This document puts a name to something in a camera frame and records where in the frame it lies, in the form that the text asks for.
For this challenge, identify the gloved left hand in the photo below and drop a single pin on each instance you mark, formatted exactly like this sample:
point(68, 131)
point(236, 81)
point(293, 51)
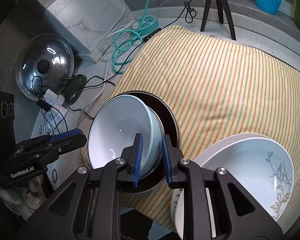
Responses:
point(24, 201)

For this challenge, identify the white charger adapter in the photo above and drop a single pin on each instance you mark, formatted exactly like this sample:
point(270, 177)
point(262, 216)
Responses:
point(53, 99)

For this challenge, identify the white plate grey pattern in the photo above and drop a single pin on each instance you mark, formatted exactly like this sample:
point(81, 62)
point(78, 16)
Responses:
point(239, 192)

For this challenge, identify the striped yellow cloth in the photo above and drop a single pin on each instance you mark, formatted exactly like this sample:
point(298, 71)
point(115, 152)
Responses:
point(218, 88)

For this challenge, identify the steel pot lid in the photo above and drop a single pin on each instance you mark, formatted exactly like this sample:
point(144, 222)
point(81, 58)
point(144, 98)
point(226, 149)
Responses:
point(42, 63)

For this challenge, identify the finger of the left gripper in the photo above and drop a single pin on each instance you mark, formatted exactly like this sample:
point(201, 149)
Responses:
point(64, 135)

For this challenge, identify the light blue ceramic bowl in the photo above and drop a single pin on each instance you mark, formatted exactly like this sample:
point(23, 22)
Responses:
point(115, 126)

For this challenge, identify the blue silicone cup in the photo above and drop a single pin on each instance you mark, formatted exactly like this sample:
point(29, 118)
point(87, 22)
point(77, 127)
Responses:
point(268, 6)

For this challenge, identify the pink floral white plate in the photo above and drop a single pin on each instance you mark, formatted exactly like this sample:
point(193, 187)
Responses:
point(175, 197)

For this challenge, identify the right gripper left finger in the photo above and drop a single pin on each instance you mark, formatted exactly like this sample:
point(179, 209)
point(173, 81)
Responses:
point(133, 154)

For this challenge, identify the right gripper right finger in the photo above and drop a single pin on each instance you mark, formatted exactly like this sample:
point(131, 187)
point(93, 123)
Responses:
point(171, 156)

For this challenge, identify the dark green clip stand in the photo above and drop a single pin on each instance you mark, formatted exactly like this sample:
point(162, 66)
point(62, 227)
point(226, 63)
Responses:
point(72, 87)

